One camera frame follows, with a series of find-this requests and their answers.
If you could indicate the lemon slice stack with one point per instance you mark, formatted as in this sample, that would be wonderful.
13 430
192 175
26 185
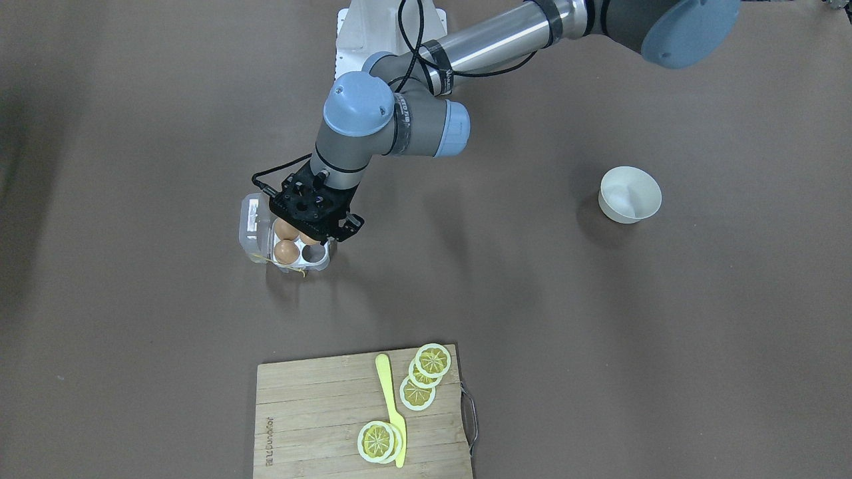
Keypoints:
379 442

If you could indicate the brown egg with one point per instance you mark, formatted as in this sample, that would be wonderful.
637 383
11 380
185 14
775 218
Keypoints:
286 252
284 231

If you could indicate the clear plastic egg carton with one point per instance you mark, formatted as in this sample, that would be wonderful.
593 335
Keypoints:
267 239

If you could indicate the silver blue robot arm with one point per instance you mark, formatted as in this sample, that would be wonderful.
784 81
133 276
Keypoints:
396 105

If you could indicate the yellow plastic knife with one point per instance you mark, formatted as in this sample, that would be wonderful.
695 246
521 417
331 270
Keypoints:
384 372

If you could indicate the lemon slice top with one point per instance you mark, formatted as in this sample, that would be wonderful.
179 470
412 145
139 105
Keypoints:
432 360

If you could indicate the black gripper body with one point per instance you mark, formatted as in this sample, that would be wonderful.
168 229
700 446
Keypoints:
351 225

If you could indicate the white camera stand base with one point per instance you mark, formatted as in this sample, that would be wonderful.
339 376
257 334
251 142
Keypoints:
368 27

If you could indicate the white bowl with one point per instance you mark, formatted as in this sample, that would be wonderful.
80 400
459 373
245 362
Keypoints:
628 195

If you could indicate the lemon slice lower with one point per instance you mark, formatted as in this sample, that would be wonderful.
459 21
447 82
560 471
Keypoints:
414 397

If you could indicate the brown egg rear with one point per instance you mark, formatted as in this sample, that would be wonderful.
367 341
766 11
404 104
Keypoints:
284 231

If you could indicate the bamboo cutting board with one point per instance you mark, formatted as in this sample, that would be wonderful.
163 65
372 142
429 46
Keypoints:
309 413

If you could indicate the lemon slice middle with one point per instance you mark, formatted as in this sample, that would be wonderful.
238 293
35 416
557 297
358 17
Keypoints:
419 379

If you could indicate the brown egg front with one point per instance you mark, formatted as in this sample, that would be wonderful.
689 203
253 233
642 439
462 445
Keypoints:
286 252

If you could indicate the brown egg carried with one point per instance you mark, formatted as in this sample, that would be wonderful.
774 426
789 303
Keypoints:
307 240

